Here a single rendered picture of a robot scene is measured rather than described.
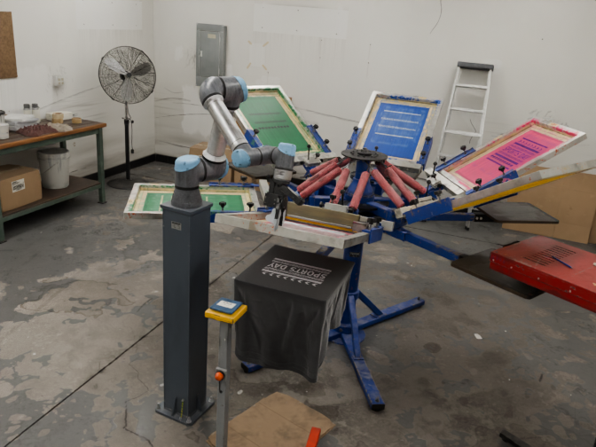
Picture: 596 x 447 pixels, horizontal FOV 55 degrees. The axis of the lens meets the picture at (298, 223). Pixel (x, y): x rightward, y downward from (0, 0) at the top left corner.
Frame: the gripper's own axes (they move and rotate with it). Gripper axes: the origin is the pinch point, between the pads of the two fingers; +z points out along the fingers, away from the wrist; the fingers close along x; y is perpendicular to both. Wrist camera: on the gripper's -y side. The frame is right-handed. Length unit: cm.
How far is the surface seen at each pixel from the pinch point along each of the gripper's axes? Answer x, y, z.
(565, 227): -466, -162, -12
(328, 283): -29.4, -18.0, 23.9
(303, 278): -28.9, -5.9, 24.0
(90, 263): -176, 225, 82
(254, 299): -14.0, 10.7, 35.8
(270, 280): -19.1, 6.4, 26.7
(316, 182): -118, 23, -20
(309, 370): -23, -18, 64
